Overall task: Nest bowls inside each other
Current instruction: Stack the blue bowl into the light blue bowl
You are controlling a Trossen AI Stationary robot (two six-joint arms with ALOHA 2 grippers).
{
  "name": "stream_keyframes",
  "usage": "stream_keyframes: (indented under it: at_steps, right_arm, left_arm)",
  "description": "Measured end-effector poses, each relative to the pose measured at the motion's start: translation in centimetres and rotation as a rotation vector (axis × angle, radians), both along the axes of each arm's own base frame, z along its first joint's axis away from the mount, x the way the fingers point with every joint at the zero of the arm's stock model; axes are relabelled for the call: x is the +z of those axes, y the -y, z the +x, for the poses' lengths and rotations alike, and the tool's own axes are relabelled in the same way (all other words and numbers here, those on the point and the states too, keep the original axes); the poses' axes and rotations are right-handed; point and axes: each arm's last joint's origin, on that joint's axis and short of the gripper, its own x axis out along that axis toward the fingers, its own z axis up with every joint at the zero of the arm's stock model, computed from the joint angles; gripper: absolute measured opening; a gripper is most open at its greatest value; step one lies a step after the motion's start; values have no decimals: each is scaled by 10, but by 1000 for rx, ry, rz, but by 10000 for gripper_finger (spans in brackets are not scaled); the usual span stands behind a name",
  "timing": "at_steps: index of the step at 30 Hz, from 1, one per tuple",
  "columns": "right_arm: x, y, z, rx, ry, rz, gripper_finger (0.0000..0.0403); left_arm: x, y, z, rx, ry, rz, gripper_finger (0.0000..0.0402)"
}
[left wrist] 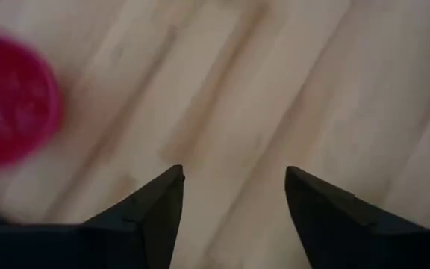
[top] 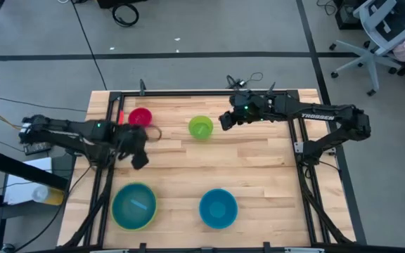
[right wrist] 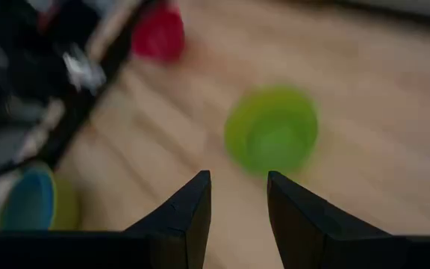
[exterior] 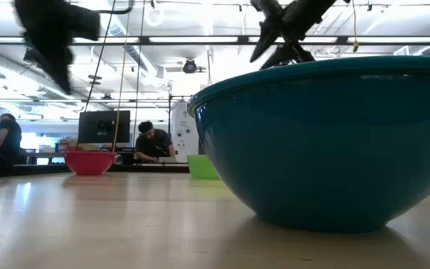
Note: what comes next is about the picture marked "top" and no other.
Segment white paper sheet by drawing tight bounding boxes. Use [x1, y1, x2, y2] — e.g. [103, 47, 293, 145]
[4, 157, 53, 206]

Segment black aluminium frame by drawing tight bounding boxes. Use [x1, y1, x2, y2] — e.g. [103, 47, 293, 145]
[60, 89, 357, 253]

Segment black desk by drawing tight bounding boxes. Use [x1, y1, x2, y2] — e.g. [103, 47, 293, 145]
[0, 147, 70, 253]

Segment brown looped cable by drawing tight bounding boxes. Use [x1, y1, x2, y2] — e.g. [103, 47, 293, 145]
[147, 124, 163, 143]

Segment large teal bowl green rim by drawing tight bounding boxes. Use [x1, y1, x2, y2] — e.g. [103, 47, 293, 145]
[110, 182, 158, 232]

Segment black cable with adapter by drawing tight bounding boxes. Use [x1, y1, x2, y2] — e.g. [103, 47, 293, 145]
[225, 72, 264, 91]

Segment bottle with yellow liquid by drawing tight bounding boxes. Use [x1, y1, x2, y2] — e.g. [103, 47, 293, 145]
[31, 185, 65, 207]

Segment black power strip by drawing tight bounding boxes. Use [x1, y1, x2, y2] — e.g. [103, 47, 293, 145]
[23, 141, 53, 156]

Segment grey office chair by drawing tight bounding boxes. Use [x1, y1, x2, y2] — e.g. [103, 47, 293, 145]
[328, 0, 405, 97]

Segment black equipment box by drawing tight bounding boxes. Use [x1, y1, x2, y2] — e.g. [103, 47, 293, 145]
[334, 0, 365, 31]

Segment blue bowl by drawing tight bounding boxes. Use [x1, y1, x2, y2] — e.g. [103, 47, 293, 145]
[198, 188, 239, 230]

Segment coiled black cable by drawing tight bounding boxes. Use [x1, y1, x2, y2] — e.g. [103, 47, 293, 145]
[111, 2, 141, 28]

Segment small red bowl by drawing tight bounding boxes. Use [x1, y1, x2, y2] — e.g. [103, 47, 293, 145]
[127, 107, 153, 128]

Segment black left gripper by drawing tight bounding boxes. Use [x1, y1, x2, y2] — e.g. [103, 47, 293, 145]
[110, 121, 150, 171]

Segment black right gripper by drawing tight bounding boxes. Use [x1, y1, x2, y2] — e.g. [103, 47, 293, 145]
[218, 91, 272, 132]

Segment small green bowl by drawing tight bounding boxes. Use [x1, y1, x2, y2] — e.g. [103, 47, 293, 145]
[188, 115, 214, 141]

